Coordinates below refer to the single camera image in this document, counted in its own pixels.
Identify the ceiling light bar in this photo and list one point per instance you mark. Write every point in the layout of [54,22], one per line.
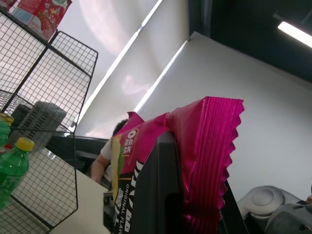
[296,34]

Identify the black conveyor belt machine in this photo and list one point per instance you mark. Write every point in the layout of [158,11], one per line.
[85,146]

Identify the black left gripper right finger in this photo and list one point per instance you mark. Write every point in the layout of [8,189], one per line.
[231,214]

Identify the green bottle yellow cap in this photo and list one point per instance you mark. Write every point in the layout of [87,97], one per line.
[4,131]
[12,170]

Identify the pink potato chips bag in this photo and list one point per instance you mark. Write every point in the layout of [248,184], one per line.
[202,146]

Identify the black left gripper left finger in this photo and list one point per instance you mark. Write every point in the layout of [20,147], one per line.
[158,195]

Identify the grey stacked plastic baskets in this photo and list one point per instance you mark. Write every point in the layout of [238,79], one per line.
[41,117]

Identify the person in white shirt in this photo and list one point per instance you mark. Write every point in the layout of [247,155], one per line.
[101,163]

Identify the red snack box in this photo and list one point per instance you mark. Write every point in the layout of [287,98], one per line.
[7,3]
[48,17]

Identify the red capped bottle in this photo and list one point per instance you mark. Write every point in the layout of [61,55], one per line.
[6,147]

